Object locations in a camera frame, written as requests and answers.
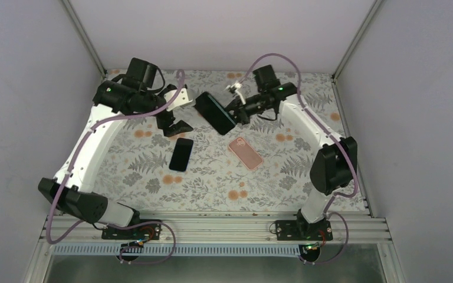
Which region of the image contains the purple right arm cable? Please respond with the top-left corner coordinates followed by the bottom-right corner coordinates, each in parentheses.
top-left (236, 52), bottom-right (359, 219)

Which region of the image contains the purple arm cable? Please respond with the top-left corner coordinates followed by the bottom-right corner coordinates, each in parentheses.
top-left (236, 52), bottom-right (359, 219)
top-left (45, 69), bottom-right (186, 245)

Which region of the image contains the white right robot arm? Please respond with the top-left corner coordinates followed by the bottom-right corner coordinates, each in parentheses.
top-left (225, 65), bottom-right (358, 240)

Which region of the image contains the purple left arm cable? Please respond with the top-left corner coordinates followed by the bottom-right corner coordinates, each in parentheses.
top-left (45, 69), bottom-right (186, 245)

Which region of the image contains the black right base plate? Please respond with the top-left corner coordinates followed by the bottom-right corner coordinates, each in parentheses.
top-left (268, 219), bottom-right (333, 241)

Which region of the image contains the floral patterned table mat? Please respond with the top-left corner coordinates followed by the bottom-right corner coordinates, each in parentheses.
top-left (70, 69), bottom-right (368, 213)

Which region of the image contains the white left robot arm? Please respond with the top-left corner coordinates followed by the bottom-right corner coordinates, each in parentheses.
top-left (38, 58), bottom-right (190, 239)

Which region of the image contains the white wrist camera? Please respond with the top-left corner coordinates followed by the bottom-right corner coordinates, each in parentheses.
top-left (225, 81), bottom-right (246, 105)
top-left (167, 88), bottom-right (195, 111)

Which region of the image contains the aluminium front rail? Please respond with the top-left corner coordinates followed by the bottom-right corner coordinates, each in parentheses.
top-left (41, 212), bottom-right (392, 246)

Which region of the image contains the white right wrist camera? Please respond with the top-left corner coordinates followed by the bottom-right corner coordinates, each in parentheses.
top-left (225, 81), bottom-right (246, 105)

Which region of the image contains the blue black phone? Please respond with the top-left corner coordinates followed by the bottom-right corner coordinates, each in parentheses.
top-left (194, 92), bottom-right (237, 136)

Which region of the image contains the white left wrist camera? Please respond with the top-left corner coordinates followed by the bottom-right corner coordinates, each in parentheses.
top-left (167, 88), bottom-right (195, 111)

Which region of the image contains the slotted grey cable duct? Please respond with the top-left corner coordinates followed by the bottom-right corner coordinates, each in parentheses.
top-left (51, 243), bottom-right (300, 257)

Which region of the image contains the pink phone case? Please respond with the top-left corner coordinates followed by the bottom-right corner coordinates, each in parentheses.
top-left (228, 137), bottom-right (264, 170)

